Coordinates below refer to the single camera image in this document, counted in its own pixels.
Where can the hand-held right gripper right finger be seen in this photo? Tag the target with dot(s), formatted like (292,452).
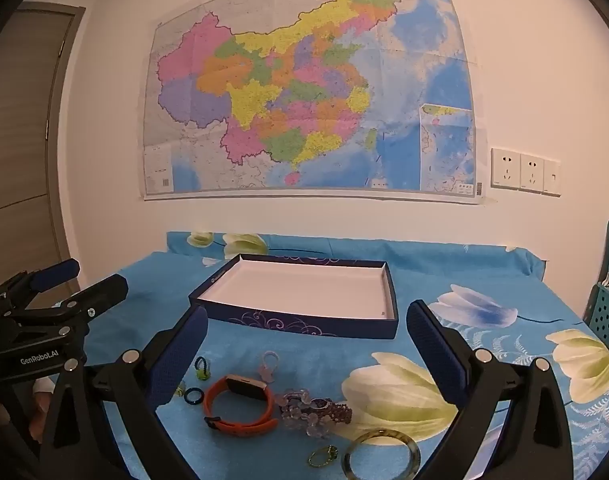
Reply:
(434,355)

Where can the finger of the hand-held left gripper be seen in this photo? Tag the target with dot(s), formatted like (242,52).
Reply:
(54,272)
(102,294)

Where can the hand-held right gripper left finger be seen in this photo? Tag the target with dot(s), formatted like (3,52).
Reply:
(184,355)

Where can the orange smartwatch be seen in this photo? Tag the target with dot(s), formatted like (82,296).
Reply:
(219,395)

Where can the tortoiseshell bangle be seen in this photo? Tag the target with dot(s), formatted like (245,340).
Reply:
(414,452)

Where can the dark blue shallow box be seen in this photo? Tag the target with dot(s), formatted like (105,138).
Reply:
(304,290)

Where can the blue floral cloth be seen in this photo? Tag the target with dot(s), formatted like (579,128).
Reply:
(509,280)

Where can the brown wooden door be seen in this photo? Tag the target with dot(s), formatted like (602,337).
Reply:
(24,150)

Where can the white wall socket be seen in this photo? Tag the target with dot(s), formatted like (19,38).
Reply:
(505,169)
(531,173)

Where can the colourful wall map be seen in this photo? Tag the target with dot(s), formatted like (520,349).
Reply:
(309,90)

